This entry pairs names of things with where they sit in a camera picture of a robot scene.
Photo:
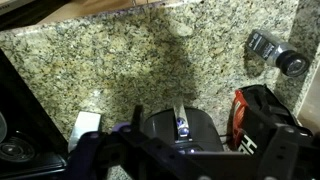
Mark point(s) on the small white box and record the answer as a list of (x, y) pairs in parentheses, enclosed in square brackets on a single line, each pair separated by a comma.
[(85, 125)]

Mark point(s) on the black and red bag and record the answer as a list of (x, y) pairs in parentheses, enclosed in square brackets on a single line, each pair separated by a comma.
[(256, 116)]

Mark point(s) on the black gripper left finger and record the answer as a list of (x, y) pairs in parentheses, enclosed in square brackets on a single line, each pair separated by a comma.
[(87, 156)]

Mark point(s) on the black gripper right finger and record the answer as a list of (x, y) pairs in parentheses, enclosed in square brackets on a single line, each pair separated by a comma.
[(281, 153)]

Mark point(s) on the silver black pepper grinder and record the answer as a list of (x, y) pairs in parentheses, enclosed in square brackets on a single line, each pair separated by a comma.
[(271, 50)]

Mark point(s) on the black stove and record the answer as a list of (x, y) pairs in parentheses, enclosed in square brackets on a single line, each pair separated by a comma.
[(20, 133)]

